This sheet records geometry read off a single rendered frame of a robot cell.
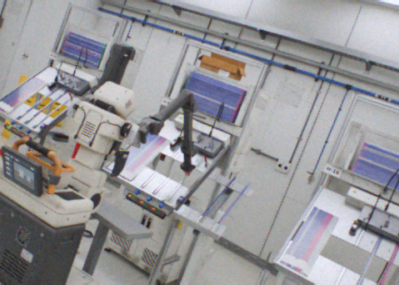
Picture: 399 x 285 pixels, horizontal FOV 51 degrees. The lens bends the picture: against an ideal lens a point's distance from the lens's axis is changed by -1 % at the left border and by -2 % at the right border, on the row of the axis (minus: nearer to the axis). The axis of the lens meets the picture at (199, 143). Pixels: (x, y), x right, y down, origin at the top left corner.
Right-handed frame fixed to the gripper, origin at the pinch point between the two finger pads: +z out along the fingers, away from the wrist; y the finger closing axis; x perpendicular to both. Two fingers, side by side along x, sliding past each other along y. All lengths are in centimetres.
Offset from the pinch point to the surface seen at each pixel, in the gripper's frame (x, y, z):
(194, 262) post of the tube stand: 40, -34, 33
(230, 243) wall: -82, 6, 176
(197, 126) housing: -40.4, 19.4, -10.5
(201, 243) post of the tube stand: 31, -34, 22
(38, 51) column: -121, 337, 51
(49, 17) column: -150, 338, 15
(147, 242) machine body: 33, 18, 58
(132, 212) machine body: 23, 41, 46
